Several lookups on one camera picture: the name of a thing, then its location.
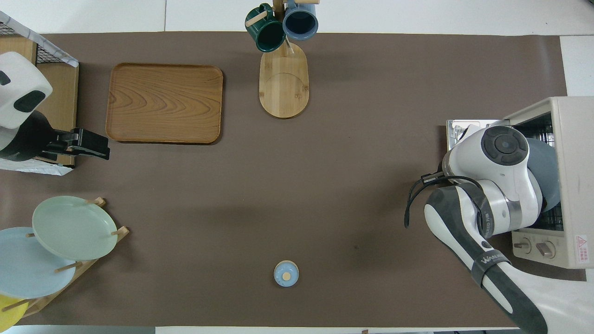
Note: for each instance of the yellow racked plate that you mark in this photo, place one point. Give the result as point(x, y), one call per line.
point(9, 315)

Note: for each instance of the pale green racked plate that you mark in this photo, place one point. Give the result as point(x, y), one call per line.
point(74, 227)

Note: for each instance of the cream toaster oven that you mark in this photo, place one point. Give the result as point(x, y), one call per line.
point(575, 162)

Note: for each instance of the dark green mug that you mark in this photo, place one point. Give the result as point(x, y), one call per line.
point(267, 35)

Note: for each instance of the wooden plate rack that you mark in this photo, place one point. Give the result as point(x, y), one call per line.
point(93, 264)

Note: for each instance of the blue mug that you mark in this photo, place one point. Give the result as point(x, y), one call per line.
point(300, 23)

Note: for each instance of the brown table mat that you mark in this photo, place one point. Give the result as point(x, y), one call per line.
point(325, 185)

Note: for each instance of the pale blue racked plate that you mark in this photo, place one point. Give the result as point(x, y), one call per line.
point(23, 269)

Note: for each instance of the wooden step shelf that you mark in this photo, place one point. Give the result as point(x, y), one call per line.
point(62, 93)

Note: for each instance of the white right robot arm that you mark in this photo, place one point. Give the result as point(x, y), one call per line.
point(501, 185)

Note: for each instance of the wooden mug tree stand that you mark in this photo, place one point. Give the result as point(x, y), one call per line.
point(284, 88)

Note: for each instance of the wooden serving tray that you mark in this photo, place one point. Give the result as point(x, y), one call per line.
point(162, 102)

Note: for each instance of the small blue bell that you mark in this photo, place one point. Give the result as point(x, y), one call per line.
point(286, 273)

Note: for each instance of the light blue round plate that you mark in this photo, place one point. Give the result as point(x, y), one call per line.
point(545, 176)

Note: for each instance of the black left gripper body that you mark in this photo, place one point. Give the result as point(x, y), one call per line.
point(88, 144)

